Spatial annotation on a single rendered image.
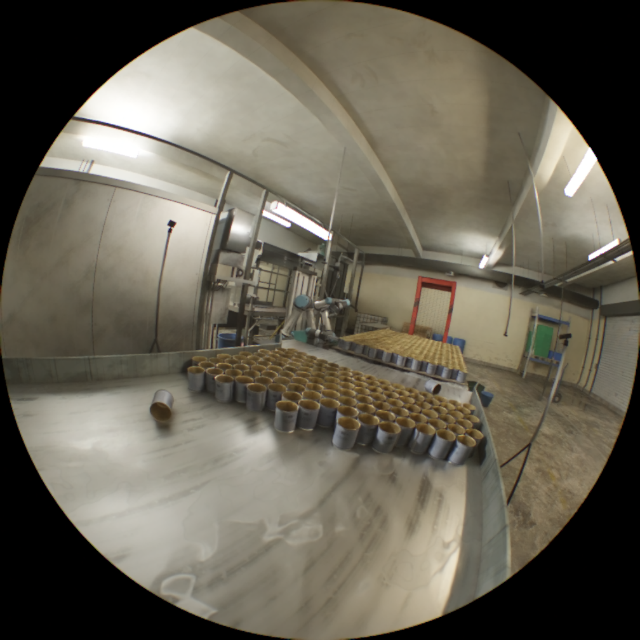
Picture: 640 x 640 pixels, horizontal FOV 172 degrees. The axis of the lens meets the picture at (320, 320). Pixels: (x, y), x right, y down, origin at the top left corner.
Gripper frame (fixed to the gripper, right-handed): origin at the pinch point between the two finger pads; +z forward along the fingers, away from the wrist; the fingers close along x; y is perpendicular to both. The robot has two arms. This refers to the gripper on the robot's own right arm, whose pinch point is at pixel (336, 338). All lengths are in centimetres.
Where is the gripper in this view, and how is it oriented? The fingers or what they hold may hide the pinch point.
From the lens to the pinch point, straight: 184.6
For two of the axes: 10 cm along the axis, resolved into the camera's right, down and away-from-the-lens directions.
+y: -1.5, 9.8, 1.3
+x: -5.0, 0.4, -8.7
